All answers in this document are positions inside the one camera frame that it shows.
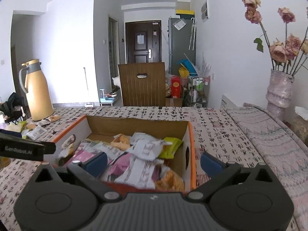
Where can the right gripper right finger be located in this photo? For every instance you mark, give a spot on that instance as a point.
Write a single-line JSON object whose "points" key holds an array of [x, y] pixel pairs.
{"points": [[238, 198]]}

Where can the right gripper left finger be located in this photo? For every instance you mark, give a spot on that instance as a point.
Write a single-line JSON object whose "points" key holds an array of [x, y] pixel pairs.
{"points": [[64, 198]]}

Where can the pink snack pack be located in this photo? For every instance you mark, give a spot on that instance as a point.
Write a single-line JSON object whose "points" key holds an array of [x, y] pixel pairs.
{"points": [[121, 164]]}

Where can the long green snack bar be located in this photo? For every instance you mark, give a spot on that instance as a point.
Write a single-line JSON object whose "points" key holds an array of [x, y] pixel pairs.
{"points": [[169, 149]]}

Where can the white snack pack with text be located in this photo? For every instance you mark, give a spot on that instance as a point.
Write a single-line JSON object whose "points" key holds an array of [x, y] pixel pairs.
{"points": [[145, 146]]}

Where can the small green packet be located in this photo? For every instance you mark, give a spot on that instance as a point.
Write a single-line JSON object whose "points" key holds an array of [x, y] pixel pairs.
{"points": [[16, 127]]}

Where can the white packet by thermos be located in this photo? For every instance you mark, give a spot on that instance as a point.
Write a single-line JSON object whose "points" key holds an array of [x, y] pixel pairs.
{"points": [[36, 133]]}

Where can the folded grey blanket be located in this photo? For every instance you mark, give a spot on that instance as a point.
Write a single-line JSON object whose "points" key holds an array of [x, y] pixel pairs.
{"points": [[282, 151]]}

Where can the beige thermos jug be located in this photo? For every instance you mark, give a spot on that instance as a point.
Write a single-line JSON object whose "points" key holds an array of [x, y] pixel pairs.
{"points": [[33, 83]]}

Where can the red cardboard box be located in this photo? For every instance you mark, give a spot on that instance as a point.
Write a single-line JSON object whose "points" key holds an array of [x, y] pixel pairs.
{"points": [[91, 135]]}

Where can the clear snack jar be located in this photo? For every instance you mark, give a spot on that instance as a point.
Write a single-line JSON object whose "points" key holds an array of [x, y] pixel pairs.
{"points": [[300, 124]]}

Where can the pink ribbed vase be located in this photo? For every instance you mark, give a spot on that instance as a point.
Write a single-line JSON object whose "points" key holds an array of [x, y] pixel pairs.
{"points": [[279, 93]]}

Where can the white cat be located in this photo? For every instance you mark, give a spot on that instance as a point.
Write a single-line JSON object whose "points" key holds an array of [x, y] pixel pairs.
{"points": [[116, 81]]}

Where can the dried pink roses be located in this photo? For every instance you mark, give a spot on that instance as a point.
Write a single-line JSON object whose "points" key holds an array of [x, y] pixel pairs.
{"points": [[284, 36]]}

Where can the dark brown door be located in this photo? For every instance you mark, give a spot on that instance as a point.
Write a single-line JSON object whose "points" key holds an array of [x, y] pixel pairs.
{"points": [[143, 41]]}

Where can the grey refrigerator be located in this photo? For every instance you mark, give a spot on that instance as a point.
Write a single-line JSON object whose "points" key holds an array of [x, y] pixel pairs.
{"points": [[181, 35]]}

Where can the wire storage cart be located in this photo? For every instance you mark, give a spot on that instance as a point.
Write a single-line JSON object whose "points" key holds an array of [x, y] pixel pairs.
{"points": [[198, 91]]}

